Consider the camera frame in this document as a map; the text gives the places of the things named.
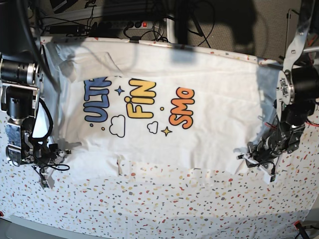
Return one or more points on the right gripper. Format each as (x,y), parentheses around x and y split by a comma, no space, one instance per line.
(50,159)

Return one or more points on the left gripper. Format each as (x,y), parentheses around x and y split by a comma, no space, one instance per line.
(263,156)

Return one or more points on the white printed T-shirt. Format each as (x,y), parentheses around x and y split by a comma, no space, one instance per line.
(155,104)

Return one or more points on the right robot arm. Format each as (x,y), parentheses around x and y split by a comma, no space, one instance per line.
(23,66)

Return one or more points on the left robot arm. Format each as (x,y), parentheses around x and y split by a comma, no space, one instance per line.
(297,95)

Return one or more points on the red black corner clamp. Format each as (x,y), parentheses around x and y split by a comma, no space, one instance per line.
(298,225)

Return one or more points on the terrazzo pattern tablecloth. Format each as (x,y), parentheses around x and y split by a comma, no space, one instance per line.
(145,201)

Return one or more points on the black tripod stand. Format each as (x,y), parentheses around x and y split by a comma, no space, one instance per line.
(199,30)

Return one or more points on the black table clamp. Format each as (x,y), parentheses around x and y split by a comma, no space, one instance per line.
(135,39)

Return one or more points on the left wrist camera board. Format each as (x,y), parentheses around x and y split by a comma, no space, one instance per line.
(269,178)

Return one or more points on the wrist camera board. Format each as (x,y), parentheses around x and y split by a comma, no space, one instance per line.
(45,183)
(269,178)

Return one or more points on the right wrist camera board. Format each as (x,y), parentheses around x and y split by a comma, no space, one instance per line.
(45,183)

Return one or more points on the white power strip red switch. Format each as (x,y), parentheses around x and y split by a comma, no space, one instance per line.
(133,24)

